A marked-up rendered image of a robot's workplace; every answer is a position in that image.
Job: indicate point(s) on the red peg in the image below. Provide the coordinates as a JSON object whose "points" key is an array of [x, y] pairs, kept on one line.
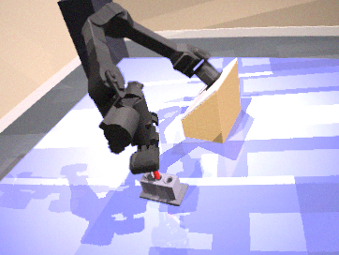
{"points": [[156, 175]]}

